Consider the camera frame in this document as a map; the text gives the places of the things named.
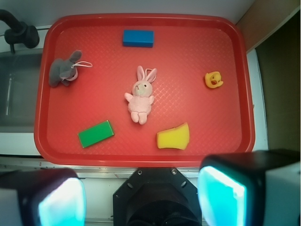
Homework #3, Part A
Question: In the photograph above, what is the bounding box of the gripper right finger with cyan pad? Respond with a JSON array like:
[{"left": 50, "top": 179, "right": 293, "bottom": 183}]
[{"left": 197, "top": 149, "right": 301, "bottom": 226}]

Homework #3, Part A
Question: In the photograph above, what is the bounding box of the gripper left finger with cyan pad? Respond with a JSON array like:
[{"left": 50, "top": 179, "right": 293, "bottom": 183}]
[{"left": 0, "top": 169, "right": 86, "bottom": 226}]

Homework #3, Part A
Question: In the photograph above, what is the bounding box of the yellow rubber duck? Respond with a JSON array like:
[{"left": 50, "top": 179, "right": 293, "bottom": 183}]
[{"left": 204, "top": 71, "right": 223, "bottom": 89}]

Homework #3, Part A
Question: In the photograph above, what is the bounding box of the green rectangular block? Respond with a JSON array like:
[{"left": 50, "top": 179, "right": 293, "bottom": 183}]
[{"left": 78, "top": 120, "right": 114, "bottom": 148}]

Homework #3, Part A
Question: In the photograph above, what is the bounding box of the yellow sponge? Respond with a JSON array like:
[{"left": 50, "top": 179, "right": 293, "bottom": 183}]
[{"left": 157, "top": 122, "right": 190, "bottom": 150}]

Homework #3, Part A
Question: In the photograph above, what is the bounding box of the grey plush bunny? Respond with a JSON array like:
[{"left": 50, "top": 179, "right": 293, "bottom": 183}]
[{"left": 48, "top": 50, "right": 93, "bottom": 88}]

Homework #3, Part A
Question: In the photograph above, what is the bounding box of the steel sink basin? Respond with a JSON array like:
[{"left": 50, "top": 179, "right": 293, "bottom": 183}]
[{"left": 0, "top": 50, "right": 42, "bottom": 133}]

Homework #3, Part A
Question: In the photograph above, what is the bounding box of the pink plush bunny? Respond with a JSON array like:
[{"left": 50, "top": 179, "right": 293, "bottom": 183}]
[{"left": 124, "top": 66, "right": 157, "bottom": 125}]

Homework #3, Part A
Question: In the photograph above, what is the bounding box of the red plastic tray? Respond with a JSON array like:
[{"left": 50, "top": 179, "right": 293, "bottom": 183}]
[{"left": 34, "top": 14, "right": 254, "bottom": 167}]

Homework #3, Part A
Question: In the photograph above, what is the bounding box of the black faucet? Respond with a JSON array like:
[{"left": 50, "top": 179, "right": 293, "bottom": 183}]
[{"left": 0, "top": 9, "right": 40, "bottom": 54}]

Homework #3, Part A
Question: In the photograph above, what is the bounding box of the blue rectangular block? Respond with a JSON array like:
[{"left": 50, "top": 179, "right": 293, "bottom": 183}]
[{"left": 122, "top": 30, "right": 154, "bottom": 48}]

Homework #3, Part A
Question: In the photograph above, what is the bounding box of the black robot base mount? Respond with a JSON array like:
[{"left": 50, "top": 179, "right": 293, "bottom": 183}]
[{"left": 112, "top": 168, "right": 202, "bottom": 226}]

